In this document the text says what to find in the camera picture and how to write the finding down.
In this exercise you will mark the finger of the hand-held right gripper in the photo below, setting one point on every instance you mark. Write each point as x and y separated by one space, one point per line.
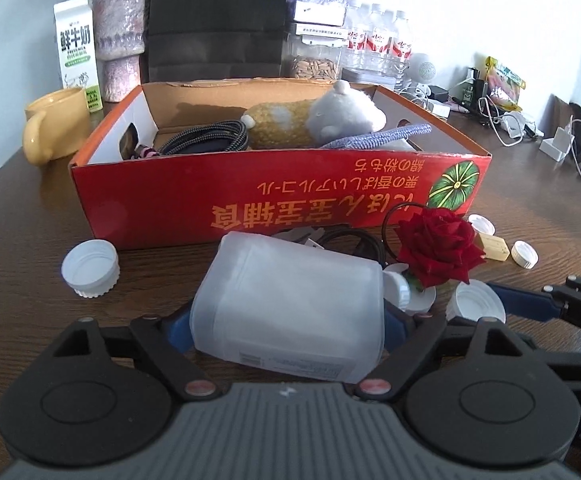
525 302
580 367

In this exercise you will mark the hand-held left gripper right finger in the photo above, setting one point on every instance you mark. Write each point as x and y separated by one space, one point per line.
398 330

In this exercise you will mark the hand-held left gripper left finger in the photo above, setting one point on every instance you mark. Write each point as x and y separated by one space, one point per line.
178 332

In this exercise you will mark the small white cap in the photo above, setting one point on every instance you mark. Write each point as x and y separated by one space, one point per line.
481 224
524 254

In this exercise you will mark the wide white cap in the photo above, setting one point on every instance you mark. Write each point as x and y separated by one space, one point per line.
475 302

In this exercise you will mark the beige small block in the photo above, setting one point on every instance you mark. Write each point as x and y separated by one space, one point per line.
495 247

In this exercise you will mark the red rose white base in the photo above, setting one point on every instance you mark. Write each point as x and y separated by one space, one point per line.
440 245

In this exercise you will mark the white ridged bottle cap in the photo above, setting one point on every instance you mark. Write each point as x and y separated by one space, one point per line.
90 267

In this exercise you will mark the translucent plastic bottle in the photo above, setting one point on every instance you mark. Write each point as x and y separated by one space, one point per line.
290 310

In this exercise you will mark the red cardboard box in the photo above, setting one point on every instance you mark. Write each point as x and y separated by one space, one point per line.
250 195

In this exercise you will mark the purple fabric pouch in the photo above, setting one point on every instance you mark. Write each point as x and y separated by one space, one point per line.
370 139

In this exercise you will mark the yellow white plush toy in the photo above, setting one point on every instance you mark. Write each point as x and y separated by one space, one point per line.
290 120

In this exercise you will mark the white power strip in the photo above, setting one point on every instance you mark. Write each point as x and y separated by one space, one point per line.
553 151

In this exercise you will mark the white plug charger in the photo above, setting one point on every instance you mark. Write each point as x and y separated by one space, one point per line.
564 139

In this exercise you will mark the brown panel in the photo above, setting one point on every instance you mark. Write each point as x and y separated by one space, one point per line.
563 110

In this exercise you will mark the white charger block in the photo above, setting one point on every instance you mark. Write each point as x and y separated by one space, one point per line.
436 109

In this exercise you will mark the yellow snack bag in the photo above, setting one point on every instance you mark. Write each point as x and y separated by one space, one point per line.
505 85

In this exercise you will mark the dark small bottle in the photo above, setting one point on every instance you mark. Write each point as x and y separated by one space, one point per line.
474 87

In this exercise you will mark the black power adapter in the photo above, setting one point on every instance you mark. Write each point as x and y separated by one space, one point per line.
440 93

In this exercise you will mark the white earphones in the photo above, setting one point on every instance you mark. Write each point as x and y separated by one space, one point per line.
413 94

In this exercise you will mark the yellow mug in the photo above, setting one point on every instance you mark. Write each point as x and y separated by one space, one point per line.
55 125

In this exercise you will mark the small white robot speaker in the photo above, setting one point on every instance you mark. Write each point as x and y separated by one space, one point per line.
422 67

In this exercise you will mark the clear seed container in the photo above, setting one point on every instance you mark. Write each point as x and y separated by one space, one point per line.
315 62

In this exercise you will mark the clear water bottle red label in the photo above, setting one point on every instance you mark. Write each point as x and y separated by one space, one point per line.
378 40
356 35
400 47

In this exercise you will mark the grey flower vase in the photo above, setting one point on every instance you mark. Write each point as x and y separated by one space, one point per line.
120 35

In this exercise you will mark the white milk carton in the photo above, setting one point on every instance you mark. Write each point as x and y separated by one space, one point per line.
75 45

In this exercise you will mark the flat white box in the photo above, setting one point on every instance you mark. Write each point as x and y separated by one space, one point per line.
318 28

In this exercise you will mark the black paper bag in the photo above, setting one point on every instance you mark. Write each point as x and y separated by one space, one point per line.
220 20

